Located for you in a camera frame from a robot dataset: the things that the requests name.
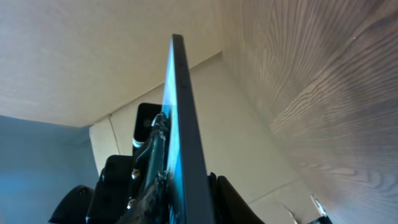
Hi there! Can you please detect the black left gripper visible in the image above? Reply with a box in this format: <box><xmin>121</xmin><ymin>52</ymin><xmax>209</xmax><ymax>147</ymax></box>
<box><xmin>86</xmin><ymin>113</ymin><xmax>170</xmax><ymax>224</ymax></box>

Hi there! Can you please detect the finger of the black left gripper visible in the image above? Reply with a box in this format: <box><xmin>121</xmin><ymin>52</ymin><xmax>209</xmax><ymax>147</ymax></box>
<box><xmin>208</xmin><ymin>172</ymin><xmax>264</xmax><ymax>224</ymax></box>

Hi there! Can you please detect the Samsung Galaxy smartphone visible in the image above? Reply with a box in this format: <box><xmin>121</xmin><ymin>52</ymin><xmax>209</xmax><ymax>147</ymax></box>
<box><xmin>162</xmin><ymin>34</ymin><xmax>215</xmax><ymax>224</ymax></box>

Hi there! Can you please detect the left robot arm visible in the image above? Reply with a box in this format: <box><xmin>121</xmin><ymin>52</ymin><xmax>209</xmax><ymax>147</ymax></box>
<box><xmin>49</xmin><ymin>113</ymin><xmax>260</xmax><ymax>223</ymax></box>

